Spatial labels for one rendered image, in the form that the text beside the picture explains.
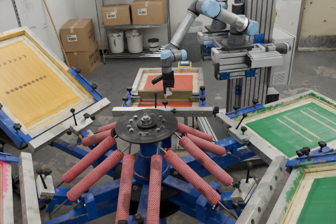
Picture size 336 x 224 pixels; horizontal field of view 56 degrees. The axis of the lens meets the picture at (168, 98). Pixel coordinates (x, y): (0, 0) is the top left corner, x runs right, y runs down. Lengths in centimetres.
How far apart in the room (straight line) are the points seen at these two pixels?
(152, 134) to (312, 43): 535
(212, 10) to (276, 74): 110
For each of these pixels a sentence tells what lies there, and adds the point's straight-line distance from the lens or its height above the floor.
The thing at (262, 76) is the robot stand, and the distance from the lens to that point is 308.
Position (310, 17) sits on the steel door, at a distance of 634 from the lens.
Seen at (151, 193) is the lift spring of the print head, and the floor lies 118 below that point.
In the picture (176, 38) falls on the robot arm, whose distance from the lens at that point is 234.
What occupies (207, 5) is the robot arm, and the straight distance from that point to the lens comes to 223.
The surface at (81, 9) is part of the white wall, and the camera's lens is 626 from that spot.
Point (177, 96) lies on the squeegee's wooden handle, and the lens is 234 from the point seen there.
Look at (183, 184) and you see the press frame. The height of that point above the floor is 102.
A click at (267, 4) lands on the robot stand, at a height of 153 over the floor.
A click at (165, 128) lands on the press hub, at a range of 145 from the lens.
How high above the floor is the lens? 211
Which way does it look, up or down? 28 degrees down
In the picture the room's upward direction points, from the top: 3 degrees counter-clockwise
